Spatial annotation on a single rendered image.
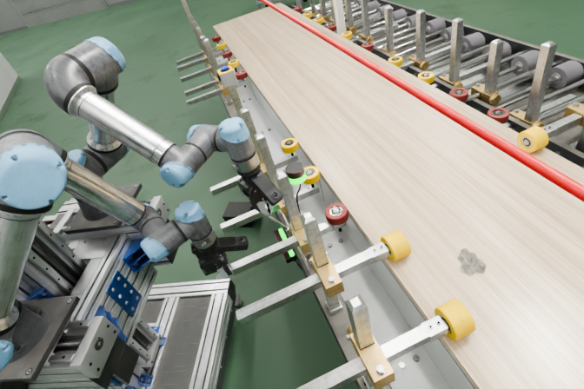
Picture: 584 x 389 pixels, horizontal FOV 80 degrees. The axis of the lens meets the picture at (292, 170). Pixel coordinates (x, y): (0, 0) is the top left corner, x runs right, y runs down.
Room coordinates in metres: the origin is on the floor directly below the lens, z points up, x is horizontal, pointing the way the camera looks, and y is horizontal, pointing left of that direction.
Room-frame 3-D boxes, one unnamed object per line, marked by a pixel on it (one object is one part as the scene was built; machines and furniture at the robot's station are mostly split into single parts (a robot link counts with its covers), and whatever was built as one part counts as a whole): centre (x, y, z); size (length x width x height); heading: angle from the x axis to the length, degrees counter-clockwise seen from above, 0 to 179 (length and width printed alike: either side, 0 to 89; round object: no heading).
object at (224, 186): (1.31, 0.17, 0.81); 0.44 x 0.03 x 0.04; 100
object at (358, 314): (0.37, -0.05, 0.90); 0.04 x 0.04 x 0.48; 10
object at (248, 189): (0.85, 0.13, 1.15); 0.09 x 0.08 x 0.12; 30
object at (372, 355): (0.35, -0.05, 0.95); 0.14 x 0.06 x 0.05; 10
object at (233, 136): (0.84, 0.12, 1.31); 0.09 x 0.08 x 0.11; 56
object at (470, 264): (0.52, -0.41, 0.91); 0.09 x 0.07 x 0.02; 162
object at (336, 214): (0.85, -0.11, 0.85); 0.08 x 0.08 x 0.11
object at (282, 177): (0.87, 0.04, 0.89); 0.04 x 0.04 x 0.48; 10
